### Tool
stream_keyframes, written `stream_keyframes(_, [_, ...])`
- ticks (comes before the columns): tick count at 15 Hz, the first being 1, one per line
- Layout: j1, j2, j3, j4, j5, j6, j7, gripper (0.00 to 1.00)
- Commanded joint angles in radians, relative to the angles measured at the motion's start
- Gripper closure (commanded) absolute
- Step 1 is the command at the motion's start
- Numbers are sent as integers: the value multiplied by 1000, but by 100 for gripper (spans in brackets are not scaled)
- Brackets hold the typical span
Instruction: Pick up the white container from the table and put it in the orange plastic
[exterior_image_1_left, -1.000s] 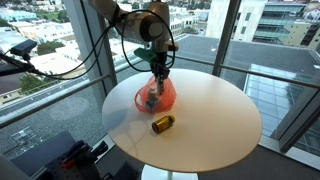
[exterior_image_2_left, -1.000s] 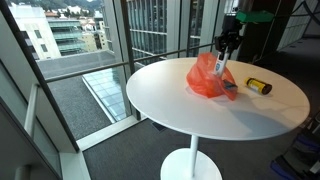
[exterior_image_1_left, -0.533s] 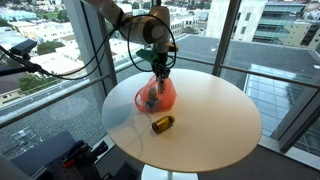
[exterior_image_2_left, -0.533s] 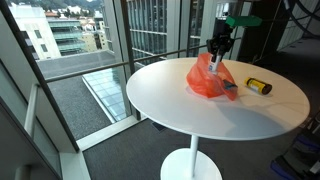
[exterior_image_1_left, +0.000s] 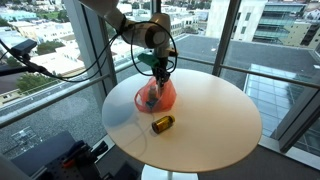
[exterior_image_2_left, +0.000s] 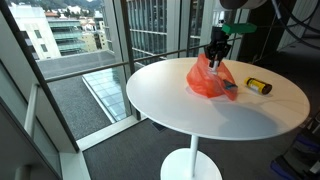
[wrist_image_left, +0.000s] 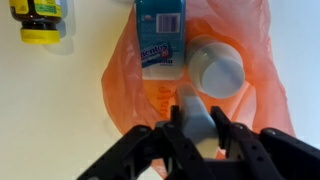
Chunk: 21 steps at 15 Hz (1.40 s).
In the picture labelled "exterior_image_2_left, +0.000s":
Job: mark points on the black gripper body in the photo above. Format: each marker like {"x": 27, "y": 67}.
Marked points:
{"x": 218, "y": 45}

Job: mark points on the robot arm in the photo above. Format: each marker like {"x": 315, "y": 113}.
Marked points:
{"x": 241, "y": 3}

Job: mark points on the orange plastic bag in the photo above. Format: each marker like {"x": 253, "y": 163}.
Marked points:
{"x": 205, "y": 81}

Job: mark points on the teal packet in bag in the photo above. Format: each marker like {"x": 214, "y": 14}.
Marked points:
{"x": 230, "y": 85}

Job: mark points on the yellow vitamin bottle black cap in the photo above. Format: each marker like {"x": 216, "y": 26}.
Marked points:
{"x": 257, "y": 85}

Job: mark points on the metal window railing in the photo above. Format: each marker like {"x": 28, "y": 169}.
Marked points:
{"x": 100, "y": 68}

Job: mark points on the blue black cart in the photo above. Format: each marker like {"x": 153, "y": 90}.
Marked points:
{"x": 300, "y": 156}

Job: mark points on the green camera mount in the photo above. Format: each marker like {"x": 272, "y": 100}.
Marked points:
{"x": 238, "y": 28}

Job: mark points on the white table pedestal base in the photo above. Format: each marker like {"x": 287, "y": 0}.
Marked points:
{"x": 191, "y": 166}

